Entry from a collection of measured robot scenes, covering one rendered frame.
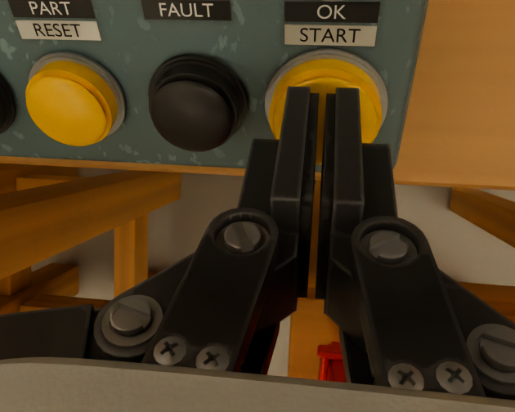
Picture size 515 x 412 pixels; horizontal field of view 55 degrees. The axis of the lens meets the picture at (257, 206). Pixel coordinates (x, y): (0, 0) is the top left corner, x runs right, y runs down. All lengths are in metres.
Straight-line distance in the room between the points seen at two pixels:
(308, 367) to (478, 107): 0.18
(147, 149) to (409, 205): 0.96
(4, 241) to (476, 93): 0.46
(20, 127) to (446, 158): 0.13
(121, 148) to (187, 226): 0.97
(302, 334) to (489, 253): 0.89
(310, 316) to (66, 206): 0.42
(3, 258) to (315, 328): 0.35
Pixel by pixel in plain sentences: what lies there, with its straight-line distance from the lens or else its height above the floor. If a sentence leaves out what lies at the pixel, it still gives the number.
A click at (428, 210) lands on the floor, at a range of 1.10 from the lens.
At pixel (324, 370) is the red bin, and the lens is 0.27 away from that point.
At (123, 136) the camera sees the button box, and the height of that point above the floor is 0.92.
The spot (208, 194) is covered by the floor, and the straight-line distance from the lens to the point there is 1.10.
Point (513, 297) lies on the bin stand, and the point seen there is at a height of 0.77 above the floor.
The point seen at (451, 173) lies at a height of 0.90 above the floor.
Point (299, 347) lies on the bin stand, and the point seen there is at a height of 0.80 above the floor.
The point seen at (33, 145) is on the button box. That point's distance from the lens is 0.17.
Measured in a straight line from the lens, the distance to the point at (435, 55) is 0.17.
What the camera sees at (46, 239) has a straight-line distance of 0.61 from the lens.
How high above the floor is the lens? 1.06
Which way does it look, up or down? 79 degrees down
